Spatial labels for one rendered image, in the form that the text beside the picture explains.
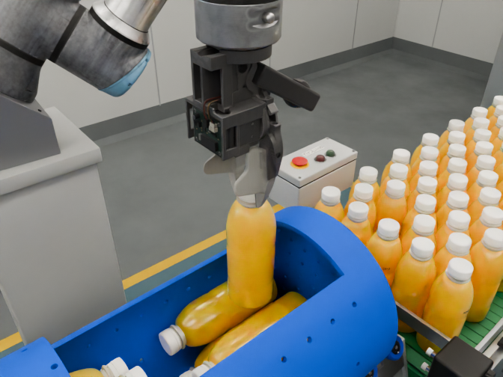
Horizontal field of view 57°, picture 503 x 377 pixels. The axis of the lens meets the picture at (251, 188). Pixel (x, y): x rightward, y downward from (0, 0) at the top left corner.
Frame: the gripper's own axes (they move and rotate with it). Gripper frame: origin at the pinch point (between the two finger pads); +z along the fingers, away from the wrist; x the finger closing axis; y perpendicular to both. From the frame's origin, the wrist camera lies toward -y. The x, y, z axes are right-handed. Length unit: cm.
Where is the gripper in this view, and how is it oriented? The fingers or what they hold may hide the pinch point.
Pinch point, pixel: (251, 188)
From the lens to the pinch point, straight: 61.6
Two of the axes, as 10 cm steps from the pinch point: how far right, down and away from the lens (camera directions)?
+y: -7.6, 3.6, -5.4
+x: 6.5, 4.4, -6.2
